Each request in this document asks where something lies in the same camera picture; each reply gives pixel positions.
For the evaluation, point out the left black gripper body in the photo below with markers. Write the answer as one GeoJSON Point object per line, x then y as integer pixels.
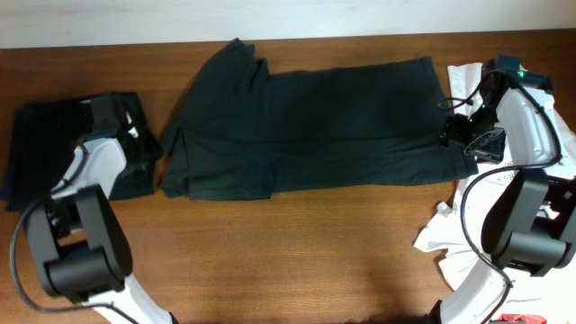
{"type": "Point", "coordinates": [148, 145]}

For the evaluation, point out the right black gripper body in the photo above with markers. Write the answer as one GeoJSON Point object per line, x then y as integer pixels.
{"type": "Point", "coordinates": [479, 134]}

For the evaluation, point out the dark green t-shirt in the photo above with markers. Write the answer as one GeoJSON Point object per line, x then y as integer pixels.
{"type": "Point", "coordinates": [245, 134]}

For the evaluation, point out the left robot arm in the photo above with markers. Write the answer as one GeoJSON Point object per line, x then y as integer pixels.
{"type": "Point", "coordinates": [104, 151]}

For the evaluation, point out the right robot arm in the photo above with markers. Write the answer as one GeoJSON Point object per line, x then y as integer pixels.
{"type": "Point", "coordinates": [531, 226]}

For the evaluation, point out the folded black garment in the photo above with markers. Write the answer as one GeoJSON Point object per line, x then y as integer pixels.
{"type": "Point", "coordinates": [42, 148]}

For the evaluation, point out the white t-shirt pile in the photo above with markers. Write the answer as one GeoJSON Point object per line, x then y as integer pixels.
{"type": "Point", "coordinates": [530, 295]}

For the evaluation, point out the red object at edge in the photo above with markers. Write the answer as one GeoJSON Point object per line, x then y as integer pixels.
{"type": "Point", "coordinates": [520, 319]}

